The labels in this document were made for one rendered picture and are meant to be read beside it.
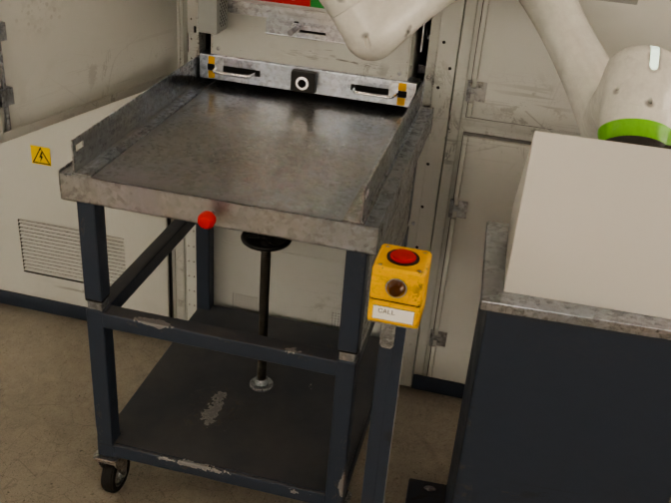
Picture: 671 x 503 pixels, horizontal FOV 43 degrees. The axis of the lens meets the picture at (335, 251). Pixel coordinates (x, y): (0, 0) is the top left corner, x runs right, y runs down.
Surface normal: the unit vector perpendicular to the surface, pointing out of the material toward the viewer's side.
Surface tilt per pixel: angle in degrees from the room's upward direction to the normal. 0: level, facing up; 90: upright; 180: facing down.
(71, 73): 90
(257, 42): 90
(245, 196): 0
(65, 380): 0
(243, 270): 90
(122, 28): 90
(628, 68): 52
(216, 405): 0
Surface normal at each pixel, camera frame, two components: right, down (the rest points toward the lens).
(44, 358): 0.07, -0.87
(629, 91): -0.52, -0.33
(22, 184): -0.24, 0.45
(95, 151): 0.97, 0.18
